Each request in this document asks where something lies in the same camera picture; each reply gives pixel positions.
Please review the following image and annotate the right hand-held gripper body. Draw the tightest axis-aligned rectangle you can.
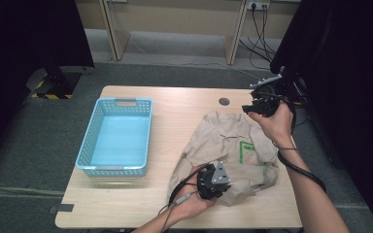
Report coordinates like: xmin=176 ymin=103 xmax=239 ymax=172
xmin=249 ymin=74 xmax=284 ymax=117

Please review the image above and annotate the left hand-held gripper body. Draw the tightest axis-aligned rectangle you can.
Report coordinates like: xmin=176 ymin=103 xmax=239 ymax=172
xmin=196 ymin=160 xmax=232 ymax=200

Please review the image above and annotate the yellow black hazard tape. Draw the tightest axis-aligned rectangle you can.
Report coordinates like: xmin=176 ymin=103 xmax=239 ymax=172
xmin=30 ymin=79 xmax=73 ymax=101

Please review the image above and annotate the person's right hand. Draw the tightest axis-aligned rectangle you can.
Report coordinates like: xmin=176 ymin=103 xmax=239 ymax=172
xmin=247 ymin=100 xmax=295 ymax=149

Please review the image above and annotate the white wall socket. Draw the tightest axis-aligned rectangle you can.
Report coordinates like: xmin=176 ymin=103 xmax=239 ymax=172
xmin=246 ymin=0 xmax=271 ymax=11

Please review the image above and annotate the beige short-sleeved shirt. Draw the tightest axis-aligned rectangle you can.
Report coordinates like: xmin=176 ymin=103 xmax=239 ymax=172
xmin=167 ymin=111 xmax=280 ymax=207

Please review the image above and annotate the black stand base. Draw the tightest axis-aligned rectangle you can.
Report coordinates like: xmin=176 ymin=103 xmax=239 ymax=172
xmin=257 ymin=69 xmax=309 ymax=108
xmin=25 ymin=64 xmax=95 ymax=98

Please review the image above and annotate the person's left hand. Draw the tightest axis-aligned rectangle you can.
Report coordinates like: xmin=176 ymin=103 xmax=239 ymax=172
xmin=171 ymin=165 xmax=217 ymax=221

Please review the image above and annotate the thin grey cable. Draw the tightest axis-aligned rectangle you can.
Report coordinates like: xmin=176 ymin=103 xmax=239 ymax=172
xmin=157 ymin=190 xmax=199 ymax=233

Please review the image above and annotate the blue plastic basket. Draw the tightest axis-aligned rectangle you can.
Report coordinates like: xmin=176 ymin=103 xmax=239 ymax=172
xmin=75 ymin=97 xmax=153 ymax=178

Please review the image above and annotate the black power cable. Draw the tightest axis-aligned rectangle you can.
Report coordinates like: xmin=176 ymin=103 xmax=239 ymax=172
xmin=261 ymin=5 xmax=278 ymax=56
xmin=239 ymin=5 xmax=273 ymax=71

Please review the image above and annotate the black curtain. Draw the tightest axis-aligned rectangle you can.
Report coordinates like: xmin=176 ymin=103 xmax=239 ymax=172
xmin=269 ymin=0 xmax=373 ymax=233
xmin=0 ymin=0 xmax=95 ymax=176

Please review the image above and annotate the grey tape strip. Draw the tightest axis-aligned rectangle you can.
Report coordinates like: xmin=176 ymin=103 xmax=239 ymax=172
xmin=49 ymin=203 xmax=76 ymax=215

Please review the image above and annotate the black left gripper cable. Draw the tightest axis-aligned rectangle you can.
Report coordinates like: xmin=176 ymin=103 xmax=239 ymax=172
xmin=168 ymin=163 xmax=212 ymax=205

